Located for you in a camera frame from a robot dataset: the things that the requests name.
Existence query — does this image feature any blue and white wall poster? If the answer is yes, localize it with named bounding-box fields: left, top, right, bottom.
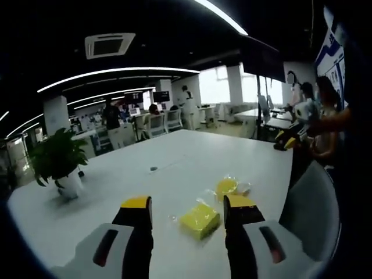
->
left=313, top=5, right=349, bottom=109

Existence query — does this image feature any silver desktop monitor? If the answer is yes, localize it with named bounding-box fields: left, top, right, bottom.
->
left=257, top=94, right=273, bottom=117

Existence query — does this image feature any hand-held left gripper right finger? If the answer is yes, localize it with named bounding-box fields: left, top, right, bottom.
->
left=222, top=194, right=319, bottom=279

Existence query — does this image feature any straight bright ceiling light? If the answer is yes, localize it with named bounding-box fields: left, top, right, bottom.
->
left=193, top=0, right=249, bottom=36

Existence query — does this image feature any round yellow silicone block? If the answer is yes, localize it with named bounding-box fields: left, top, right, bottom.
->
left=216, top=178, right=239, bottom=202

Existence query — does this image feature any small yellow packaged sponge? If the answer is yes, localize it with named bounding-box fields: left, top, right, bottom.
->
left=214, top=174, right=253, bottom=202

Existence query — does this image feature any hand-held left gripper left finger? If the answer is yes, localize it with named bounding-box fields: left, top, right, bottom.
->
left=51, top=196, right=155, bottom=279

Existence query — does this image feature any long curved ceiling light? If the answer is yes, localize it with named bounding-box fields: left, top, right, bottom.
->
left=37, top=67, right=201, bottom=93

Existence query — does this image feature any white ceiling air conditioner vent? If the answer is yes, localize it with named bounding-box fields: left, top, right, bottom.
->
left=84, top=33, right=137, bottom=60

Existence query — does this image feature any grey mesh office chair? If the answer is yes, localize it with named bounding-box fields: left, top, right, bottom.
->
left=278, top=159, right=341, bottom=262

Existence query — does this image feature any green plant in white pot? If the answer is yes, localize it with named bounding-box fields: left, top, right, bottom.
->
left=28, top=127, right=90, bottom=200

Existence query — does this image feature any white office chair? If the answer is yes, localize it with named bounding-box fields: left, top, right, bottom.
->
left=165, top=109, right=184, bottom=132
left=149, top=113, right=168, bottom=138

